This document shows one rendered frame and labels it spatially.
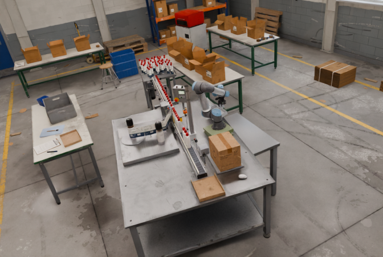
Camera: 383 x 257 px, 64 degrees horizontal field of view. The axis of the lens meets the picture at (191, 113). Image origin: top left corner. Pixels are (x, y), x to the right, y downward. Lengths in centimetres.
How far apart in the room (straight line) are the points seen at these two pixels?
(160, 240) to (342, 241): 197
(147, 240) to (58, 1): 844
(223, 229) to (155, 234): 74
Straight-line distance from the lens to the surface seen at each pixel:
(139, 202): 317
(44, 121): 533
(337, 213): 419
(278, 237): 384
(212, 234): 357
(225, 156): 321
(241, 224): 364
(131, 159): 365
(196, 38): 916
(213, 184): 319
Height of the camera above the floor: 299
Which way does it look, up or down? 29 degrees down
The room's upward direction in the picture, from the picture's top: 8 degrees counter-clockwise
